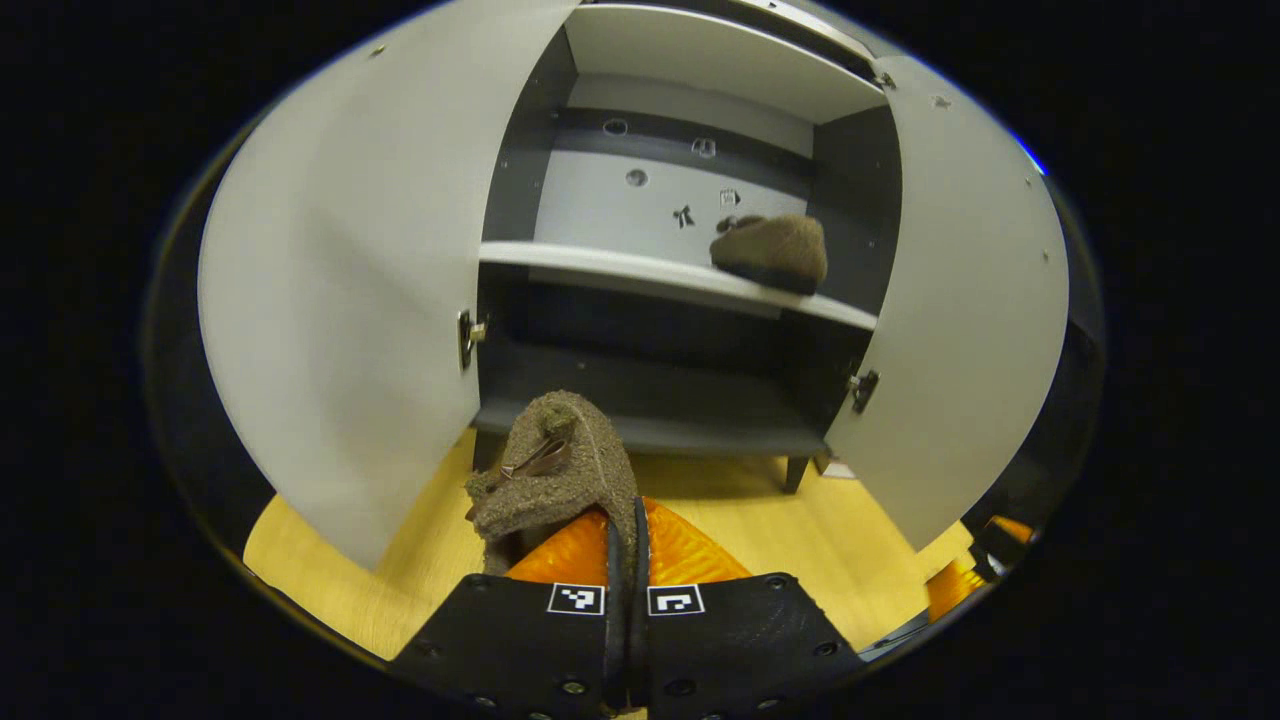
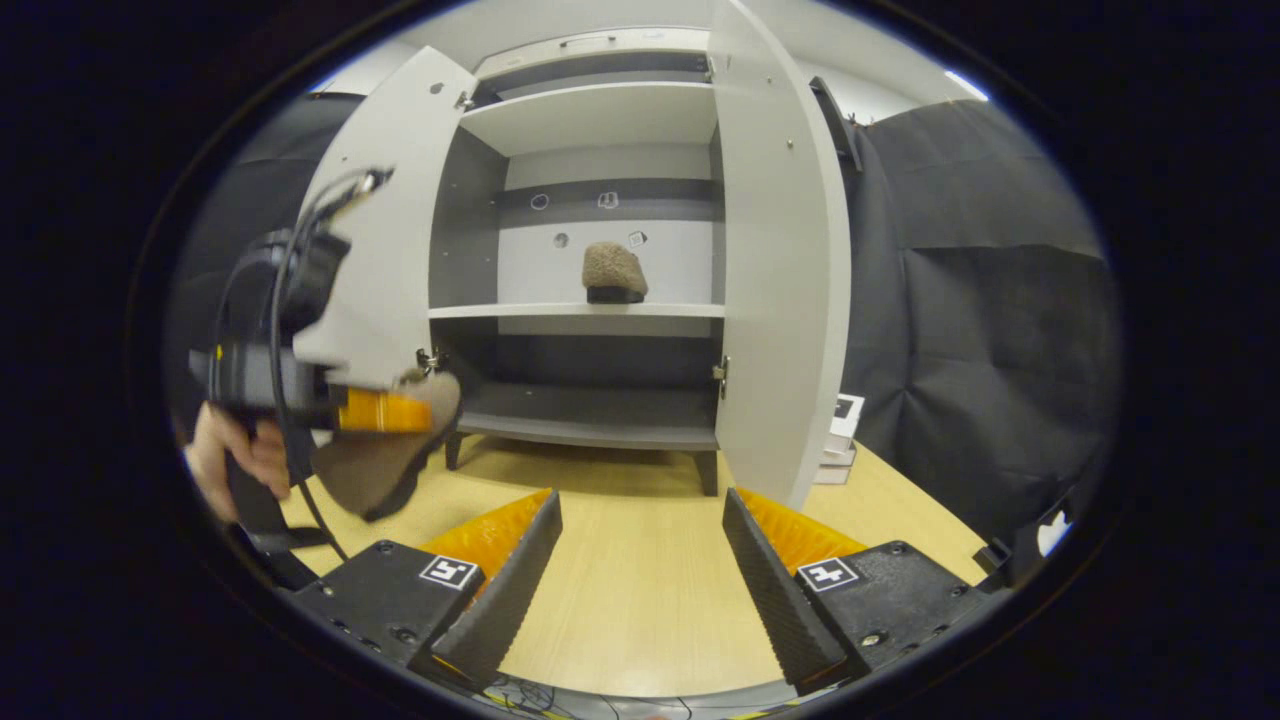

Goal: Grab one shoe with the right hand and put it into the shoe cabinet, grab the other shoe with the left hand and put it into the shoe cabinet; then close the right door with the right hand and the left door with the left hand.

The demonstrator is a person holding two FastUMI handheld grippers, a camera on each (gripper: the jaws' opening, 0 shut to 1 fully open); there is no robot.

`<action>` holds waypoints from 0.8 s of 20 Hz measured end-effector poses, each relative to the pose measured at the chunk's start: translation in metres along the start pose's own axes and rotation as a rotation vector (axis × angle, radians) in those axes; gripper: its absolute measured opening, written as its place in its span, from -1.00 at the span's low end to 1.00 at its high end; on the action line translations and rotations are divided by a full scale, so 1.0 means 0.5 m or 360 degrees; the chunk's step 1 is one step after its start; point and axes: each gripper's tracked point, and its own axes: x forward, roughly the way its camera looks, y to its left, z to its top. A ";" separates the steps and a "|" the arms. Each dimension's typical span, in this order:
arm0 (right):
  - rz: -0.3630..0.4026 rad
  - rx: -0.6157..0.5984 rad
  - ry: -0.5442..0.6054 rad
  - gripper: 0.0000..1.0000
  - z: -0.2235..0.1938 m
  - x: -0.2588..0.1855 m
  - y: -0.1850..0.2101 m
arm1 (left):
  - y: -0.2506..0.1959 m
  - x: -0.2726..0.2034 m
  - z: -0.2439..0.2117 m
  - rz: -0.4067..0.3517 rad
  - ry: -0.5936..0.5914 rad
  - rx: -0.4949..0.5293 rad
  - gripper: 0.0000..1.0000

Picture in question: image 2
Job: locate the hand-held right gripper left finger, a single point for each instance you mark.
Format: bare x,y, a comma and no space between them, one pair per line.
515,600

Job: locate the white book with portrait cover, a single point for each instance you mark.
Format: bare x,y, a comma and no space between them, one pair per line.
846,410

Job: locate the small ceiling light panel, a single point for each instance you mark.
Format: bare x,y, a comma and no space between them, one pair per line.
965,85

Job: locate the white shoe cabinet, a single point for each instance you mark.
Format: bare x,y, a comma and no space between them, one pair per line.
590,115

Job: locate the white cabinet door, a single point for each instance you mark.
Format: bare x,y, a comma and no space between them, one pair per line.
400,200
780,280

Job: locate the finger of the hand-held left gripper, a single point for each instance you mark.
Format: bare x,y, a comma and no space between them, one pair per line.
385,410

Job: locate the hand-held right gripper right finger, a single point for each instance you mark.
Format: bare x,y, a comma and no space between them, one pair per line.
775,600

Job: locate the plain white book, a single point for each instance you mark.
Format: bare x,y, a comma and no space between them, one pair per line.
832,475
840,456

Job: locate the black backdrop cloth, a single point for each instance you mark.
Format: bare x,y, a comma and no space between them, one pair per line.
990,330

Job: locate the white cabinet drawer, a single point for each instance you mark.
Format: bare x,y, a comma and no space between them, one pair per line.
520,58

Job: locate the brown suede shoe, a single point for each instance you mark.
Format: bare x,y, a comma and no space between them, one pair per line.
612,268
375,470

